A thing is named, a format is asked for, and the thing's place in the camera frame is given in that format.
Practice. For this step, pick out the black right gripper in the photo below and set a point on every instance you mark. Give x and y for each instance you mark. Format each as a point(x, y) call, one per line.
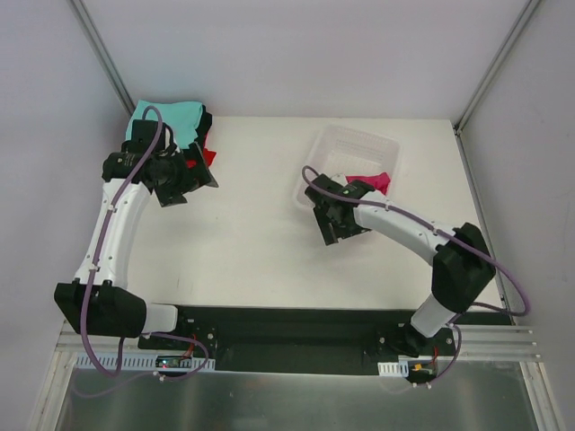
point(327, 223)

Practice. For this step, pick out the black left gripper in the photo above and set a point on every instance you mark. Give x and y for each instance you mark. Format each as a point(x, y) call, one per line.
point(198, 163)

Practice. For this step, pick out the pink t shirt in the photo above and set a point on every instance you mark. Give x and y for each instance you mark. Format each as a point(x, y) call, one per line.
point(380, 182)

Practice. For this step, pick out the white plastic laundry basket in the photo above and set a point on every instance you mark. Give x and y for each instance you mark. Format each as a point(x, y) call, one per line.
point(348, 151)

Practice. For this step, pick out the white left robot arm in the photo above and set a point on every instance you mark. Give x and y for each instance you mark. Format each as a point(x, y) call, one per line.
point(97, 301)

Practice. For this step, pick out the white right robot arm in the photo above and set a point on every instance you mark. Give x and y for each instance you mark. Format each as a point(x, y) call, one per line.
point(458, 257)

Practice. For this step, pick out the red folded t shirt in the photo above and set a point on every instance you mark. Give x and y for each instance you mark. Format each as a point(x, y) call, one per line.
point(208, 157)

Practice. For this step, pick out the teal folded t shirt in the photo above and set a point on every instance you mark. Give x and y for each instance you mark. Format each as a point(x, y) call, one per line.
point(182, 117)

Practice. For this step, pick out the black folded t shirt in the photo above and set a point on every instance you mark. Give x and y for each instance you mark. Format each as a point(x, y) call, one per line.
point(202, 129)

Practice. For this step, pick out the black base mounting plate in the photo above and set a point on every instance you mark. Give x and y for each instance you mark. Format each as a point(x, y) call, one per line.
point(287, 341)

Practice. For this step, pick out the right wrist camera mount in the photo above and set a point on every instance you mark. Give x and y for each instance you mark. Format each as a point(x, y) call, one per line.
point(340, 178)

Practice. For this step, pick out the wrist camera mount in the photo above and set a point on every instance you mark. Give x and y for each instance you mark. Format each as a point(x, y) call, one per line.
point(142, 134)
point(340, 178)

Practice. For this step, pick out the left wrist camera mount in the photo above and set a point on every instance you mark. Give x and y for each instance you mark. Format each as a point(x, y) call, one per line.
point(142, 134)

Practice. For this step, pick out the right white cable duct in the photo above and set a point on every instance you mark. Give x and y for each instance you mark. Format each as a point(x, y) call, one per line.
point(398, 368)

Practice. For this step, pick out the white cable duct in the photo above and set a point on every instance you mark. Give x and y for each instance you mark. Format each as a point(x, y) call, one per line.
point(148, 362)
point(398, 368)

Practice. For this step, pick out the left white cable duct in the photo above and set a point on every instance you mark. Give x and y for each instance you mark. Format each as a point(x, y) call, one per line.
point(148, 362)

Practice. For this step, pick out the aluminium frame rail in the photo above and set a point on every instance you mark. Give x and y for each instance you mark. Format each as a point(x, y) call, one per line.
point(479, 343)

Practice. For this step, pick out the left aluminium corner post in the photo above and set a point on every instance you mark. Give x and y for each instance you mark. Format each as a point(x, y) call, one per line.
point(101, 52)

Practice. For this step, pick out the aluminium corner post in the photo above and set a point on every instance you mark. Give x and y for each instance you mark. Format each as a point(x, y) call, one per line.
point(101, 52)
point(517, 29)

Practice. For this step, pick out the right aluminium corner post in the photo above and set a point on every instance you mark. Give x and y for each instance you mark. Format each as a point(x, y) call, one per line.
point(517, 29)

